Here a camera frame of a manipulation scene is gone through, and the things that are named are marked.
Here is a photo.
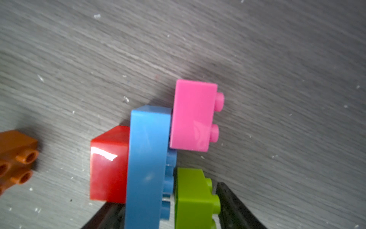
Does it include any magenta lego brick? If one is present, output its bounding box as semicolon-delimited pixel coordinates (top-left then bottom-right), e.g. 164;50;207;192
170;79;225;152

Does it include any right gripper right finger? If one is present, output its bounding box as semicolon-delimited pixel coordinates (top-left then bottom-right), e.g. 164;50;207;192
216;182;267;229

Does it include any orange lego brick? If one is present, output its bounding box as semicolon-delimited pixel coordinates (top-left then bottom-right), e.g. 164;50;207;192
1;130;39;195

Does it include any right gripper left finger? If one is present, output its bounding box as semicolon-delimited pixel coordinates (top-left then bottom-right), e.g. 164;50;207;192
81;202;125;229

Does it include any blue long lego brick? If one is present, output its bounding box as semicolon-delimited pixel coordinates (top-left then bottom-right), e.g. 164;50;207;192
124;105;177;229

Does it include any red lego brick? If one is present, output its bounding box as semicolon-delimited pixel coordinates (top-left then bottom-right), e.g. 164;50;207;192
90;126;130;204

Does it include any lime green lego brick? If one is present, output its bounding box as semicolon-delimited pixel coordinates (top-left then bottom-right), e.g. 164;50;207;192
174;168;221;229

